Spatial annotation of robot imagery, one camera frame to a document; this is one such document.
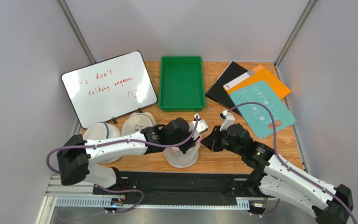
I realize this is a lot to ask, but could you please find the white mesh laundry bag pink zipper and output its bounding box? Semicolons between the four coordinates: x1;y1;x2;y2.
163;136;202;168

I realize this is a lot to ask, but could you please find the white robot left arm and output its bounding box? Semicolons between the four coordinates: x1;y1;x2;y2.
56;116;208;188

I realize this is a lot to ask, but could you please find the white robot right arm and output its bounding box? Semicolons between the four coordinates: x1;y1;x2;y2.
201;124;353;224

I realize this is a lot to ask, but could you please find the teal plastic board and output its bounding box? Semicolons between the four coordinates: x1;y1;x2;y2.
230;81;296;138

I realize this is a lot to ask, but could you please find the black notebook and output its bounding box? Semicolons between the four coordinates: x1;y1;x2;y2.
205;61;250;115

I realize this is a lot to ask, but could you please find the green plastic tray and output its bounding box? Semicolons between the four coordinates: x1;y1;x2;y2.
158;56;206;112

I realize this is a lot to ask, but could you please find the orange notebook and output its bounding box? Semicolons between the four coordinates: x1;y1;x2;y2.
223;64;291;99

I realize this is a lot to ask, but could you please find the whiteboard with red writing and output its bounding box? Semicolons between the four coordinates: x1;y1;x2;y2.
61;51;158;129

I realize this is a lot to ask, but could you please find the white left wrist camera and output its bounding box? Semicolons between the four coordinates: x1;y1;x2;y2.
189;114;208;140

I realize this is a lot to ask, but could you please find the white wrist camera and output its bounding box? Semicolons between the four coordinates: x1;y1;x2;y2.
220;110;235;131
189;114;208;140

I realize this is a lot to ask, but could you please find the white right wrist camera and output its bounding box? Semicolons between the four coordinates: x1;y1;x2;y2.
220;110;235;131

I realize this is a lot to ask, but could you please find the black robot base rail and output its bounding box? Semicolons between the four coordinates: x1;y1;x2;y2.
92;168;277;206

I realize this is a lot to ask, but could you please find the white slotted cable duct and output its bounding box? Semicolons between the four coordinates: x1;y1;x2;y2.
55;198;250;210

